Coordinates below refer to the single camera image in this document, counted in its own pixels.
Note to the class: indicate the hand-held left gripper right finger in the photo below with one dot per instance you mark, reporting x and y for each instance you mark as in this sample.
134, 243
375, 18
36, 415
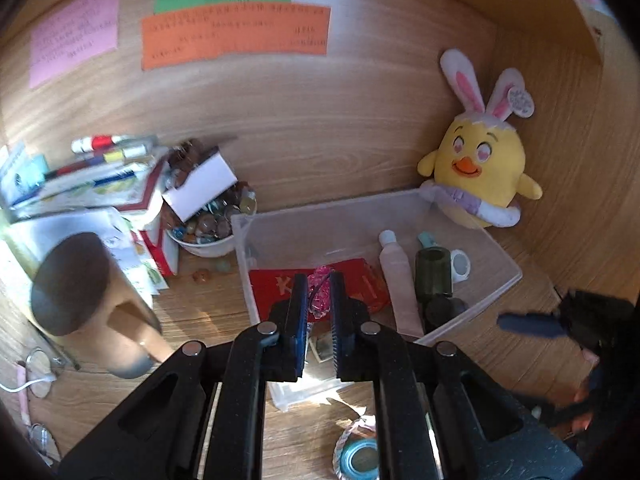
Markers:
337, 325

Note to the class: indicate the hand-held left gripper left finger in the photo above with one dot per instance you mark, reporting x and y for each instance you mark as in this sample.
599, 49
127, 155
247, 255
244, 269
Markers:
300, 320

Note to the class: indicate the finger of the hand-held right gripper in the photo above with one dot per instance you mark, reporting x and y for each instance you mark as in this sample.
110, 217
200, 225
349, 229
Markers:
530, 324

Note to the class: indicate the pink candy wrapper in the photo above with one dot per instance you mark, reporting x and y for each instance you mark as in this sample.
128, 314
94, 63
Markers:
320, 285

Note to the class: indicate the red packet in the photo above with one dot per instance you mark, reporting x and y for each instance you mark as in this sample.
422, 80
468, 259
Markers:
272, 285

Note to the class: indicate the pink tube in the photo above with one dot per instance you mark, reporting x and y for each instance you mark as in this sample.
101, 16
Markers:
400, 285

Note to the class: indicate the clear plastic bin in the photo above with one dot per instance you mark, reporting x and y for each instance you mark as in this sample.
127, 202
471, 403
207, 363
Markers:
310, 230

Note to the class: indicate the small white cup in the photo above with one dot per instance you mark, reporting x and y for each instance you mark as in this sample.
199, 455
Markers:
460, 266

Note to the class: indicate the green loose bead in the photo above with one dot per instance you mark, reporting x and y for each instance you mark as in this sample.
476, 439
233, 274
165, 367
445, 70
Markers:
222, 265

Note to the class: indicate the brown loose bead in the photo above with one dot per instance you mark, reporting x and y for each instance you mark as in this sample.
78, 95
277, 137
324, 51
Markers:
202, 276

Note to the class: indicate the dark green bottle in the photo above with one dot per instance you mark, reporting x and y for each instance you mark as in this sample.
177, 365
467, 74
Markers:
432, 272

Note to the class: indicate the blue tape roll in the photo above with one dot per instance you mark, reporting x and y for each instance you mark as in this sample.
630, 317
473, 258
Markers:
340, 442

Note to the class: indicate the teal cap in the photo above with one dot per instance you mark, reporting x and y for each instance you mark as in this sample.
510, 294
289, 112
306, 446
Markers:
426, 239

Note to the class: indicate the white bowl of beads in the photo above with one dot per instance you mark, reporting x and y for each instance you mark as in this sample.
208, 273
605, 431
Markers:
205, 237

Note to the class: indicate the teal tape roll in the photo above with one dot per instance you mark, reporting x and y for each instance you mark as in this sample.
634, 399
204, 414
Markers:
357, 457

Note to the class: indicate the red and white carton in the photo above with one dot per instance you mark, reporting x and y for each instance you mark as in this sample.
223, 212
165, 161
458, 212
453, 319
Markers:
157, 245

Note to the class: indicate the white cardboard box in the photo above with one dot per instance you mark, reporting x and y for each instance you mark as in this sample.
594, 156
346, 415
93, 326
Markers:
200, 185

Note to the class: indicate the yellow chick plush toy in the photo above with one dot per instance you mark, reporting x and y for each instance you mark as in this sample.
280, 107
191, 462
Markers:
475, 160

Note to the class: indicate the white leaflets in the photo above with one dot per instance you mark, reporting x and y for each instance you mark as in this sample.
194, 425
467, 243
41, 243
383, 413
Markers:
135, 260

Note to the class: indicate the brown mug with dark lid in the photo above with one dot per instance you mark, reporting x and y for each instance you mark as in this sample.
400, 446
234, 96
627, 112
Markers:
75, 285

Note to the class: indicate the stack of books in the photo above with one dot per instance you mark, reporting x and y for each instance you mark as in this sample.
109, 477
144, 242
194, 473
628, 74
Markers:
95, 187

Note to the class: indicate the red and white marker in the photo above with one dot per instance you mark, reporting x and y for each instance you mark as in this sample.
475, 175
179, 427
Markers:
97, 143

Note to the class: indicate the orange paper note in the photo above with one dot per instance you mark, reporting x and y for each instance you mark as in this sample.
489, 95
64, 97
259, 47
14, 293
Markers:
235, 35

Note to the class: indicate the teal box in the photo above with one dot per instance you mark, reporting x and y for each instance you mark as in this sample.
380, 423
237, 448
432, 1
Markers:
27, 172

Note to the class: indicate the pink paper note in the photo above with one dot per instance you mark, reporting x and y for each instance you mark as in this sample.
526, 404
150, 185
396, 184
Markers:
75, 32

